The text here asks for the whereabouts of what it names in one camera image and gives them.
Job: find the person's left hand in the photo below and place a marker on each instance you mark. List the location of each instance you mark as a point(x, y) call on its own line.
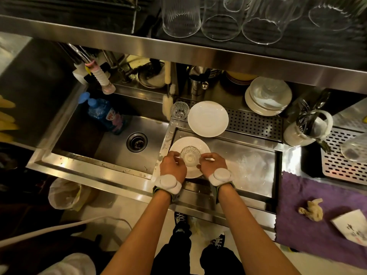
point(172, 166)

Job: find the person's right hand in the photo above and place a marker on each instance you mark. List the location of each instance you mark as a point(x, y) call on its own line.
point(213, 163)

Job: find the white saucer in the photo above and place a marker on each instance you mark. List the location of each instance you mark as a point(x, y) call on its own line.
point(202, 144)
point(208, 120)

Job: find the stack of white plates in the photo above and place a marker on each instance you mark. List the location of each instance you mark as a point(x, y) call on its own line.
point(255, 107)

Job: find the group of tall clear glasses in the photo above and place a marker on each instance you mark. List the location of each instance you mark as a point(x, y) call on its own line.
point(180, 20)

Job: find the person's right forearm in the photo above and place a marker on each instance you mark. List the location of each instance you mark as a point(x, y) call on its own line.
point(255, 240)

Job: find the person's left forearm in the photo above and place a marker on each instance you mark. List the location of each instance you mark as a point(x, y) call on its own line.
point(137, 240)

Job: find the person's left leg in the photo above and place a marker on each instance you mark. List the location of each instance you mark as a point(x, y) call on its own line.
point(175, 254)

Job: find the person's leg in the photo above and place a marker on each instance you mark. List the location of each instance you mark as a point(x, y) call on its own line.
point(175, 254)
point(220, 260)

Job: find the person's right leg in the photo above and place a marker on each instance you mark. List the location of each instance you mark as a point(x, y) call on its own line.
point(220, 260)

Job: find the white right wrist tracker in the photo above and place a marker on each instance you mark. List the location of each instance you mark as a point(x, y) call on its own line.
point(220, 176)

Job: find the white wrist tracker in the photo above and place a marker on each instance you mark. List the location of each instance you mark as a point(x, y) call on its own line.
point(167, 183)
point(220, 176)

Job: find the white left wrist tracker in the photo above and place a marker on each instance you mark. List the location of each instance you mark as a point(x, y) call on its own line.
point(167, 183)

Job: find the recessed steel drainboard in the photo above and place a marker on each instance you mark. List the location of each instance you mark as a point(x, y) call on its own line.
point(243, 168)

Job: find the round sink drain strainer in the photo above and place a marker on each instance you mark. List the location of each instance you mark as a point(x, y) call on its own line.
point(137, 142)

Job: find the black white left shoe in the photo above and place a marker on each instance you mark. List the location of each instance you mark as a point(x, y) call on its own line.
point(181, 221)

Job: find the black white shoe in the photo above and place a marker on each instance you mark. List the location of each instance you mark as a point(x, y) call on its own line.
point(181, 221)
point(218, 240)

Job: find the perforated steel drip tray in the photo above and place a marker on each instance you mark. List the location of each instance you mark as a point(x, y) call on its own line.
point(255, 124)

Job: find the stainless steel sink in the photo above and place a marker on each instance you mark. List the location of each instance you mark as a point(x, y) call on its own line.
point(114, 157)

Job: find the white sponge bottle brush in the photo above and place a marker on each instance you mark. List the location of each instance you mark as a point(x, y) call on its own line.
point(167, 107)

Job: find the black white right shoe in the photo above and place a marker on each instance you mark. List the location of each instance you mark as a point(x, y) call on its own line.
point(218, 240)

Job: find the blue dish soap bottle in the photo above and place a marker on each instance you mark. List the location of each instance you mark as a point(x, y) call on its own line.
point(103, 113)

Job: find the stack of yellow rimmed dishes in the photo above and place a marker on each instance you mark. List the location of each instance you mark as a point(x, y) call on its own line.
point(239, 78)

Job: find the round steel bowl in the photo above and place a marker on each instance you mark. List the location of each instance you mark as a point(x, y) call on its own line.
point(149, 80)

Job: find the bunch of steel cutlery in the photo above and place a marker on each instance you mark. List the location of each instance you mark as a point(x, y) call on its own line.
point(306, 120)

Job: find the purple cloth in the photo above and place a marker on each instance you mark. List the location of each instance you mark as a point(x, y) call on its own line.
point(301, 226)

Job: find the crumpled beige tissue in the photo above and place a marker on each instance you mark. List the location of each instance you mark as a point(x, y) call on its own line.
point(312, 210)

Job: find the white plastic bag bin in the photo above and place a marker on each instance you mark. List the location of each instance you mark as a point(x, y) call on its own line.
point(66, 194)

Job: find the steel fork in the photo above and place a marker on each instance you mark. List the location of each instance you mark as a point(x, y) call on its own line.
point(324, 146)

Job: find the white ceramic cutlery jug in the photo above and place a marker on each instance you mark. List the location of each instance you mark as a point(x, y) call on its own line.
point(321, 130)

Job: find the yellow faucet tag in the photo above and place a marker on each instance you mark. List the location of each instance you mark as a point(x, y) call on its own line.
point(87, 71)

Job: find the slotted steel drip tray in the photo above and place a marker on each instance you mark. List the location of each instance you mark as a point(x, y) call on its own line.
point(344, 171)

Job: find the white plastic container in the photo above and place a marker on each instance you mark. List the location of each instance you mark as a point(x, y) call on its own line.
point(74, 266)

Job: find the clear measuring cup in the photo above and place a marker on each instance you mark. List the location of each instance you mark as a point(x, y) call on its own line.
point(355, 148)

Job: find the chrome faucet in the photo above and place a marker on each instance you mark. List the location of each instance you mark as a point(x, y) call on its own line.
point(80, 55)

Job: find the yellow rubber gloves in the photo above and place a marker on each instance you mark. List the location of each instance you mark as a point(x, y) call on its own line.
point(7, 103)

